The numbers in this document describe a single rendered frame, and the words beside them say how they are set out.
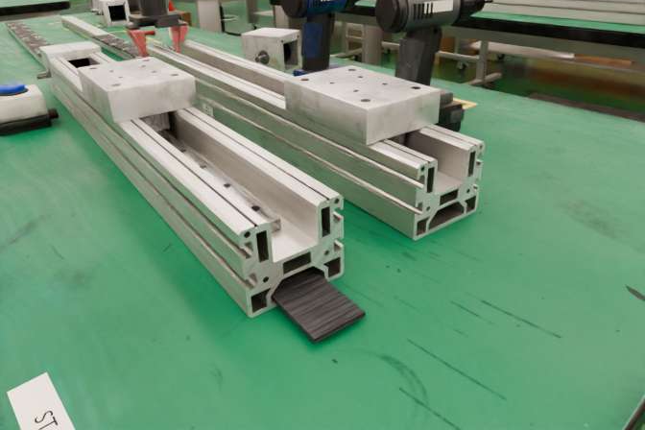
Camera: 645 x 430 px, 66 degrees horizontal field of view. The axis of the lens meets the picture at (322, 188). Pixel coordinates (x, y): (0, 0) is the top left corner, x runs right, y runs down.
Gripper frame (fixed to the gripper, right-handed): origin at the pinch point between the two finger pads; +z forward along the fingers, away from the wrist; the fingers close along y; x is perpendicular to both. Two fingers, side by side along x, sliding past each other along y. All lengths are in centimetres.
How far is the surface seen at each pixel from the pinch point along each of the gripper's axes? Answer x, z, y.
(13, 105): -21.7, -0.1, -32.8
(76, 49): -5.2, -4.8, -18.6
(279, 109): -61, -3, -5
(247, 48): -14.2, -1.8, 14.7
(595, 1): -26, -2, 142
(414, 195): -86, -1, -6
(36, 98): -21.7, -0.6, -29.3
